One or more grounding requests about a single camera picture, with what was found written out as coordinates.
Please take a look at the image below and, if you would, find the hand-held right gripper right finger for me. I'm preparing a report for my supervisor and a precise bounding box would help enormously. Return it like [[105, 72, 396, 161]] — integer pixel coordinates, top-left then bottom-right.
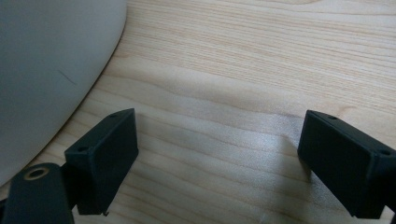
[[297, 109, 396, 220]]

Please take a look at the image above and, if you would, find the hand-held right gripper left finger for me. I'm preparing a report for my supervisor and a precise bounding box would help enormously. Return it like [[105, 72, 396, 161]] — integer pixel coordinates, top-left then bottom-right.
[[64, 107, 140, 217]]

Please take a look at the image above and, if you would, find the large white round container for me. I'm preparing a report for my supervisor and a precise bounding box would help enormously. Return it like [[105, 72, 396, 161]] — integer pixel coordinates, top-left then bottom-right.
[[0, 0, 128, 188]]

